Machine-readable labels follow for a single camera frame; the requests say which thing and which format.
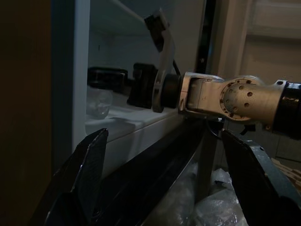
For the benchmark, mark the clear bubble wrap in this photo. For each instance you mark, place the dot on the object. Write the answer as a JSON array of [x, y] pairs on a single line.
[[211, 207]]

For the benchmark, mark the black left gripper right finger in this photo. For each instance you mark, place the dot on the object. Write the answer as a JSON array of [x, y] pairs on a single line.
[[254, 183]]

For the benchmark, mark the dark steel fridge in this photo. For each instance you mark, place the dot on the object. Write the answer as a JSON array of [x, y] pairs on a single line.
[[131, 131]]

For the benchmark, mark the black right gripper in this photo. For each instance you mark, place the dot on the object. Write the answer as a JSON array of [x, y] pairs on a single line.
[[141, 87]]

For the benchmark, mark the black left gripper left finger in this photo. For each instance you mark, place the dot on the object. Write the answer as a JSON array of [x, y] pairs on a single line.
[[94, 164]]

